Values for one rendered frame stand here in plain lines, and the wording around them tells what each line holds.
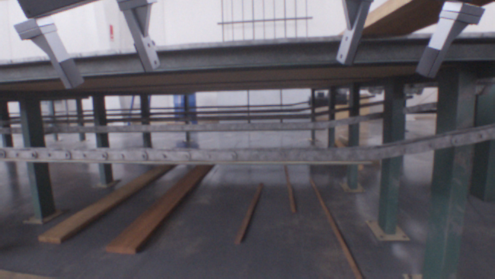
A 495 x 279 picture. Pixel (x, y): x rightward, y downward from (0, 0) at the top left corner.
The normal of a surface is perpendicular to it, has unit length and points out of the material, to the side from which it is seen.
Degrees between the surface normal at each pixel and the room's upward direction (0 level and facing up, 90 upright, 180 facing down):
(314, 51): 90
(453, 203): 90
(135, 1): 114
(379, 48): 90
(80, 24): 88
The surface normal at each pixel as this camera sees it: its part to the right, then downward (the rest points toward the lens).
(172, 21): -0.15, 0.11
